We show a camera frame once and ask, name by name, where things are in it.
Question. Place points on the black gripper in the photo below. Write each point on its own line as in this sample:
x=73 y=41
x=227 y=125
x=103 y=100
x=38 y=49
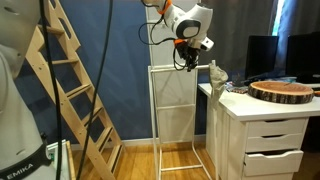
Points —
x=185 y=49

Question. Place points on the white clothes rack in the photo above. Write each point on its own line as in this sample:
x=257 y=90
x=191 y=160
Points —
x=180 y=68

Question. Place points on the grey cloth on rack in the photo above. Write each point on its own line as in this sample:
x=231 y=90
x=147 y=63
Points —
x=217 y=80

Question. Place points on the colourful small desk items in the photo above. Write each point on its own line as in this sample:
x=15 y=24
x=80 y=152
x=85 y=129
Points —
x=237 y=88

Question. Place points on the grey curtain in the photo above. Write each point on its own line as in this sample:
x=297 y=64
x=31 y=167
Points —
x=240 y=26

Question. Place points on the black computer monitor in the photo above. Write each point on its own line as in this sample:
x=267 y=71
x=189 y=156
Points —
x=303 y=56
x=261 y=56

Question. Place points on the white desk with drawers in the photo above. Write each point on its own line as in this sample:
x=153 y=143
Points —
x=266 y=110

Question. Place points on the round wood slab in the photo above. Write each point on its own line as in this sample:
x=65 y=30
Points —
x=281 y=91

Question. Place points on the white desk drawer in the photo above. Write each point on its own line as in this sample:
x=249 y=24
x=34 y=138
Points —
x=273 y=163
x=276 y=127
x=275 y=142

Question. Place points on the small orange object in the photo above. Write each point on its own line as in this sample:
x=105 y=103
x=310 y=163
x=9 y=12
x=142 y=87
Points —
x=316 y=93

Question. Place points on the wooden ladder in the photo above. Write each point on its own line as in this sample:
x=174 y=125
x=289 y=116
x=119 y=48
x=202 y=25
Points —
x=66 y=90

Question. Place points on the white green box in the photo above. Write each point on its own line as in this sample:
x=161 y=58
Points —
x=58 y=160

